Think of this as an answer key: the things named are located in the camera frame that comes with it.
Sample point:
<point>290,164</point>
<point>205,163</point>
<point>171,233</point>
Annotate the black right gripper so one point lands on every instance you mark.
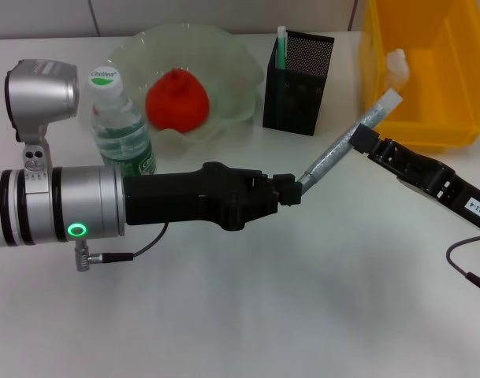
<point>440,185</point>

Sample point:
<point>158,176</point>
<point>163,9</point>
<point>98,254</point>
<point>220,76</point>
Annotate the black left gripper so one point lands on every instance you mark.
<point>184,197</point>

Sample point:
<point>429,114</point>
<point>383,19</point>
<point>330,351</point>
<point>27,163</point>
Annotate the dark grey marker pen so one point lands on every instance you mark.
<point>342,145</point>

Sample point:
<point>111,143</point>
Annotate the white paper ball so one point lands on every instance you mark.
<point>397,67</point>

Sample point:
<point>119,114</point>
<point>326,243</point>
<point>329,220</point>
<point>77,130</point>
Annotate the red-orange knitted orange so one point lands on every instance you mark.
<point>176,102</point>

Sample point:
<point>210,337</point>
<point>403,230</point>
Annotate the clear green-label water bottle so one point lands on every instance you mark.
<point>121,130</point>

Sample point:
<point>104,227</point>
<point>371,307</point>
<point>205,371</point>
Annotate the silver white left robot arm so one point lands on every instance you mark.
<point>46,197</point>

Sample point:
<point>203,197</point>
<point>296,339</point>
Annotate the black mesh pen holder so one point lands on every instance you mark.
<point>302,98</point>

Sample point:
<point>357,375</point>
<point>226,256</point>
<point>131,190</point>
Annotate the green glass fruit bowl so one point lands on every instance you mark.
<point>231,71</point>

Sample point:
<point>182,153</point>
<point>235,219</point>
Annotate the yellow plastic bin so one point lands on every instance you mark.
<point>432,118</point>

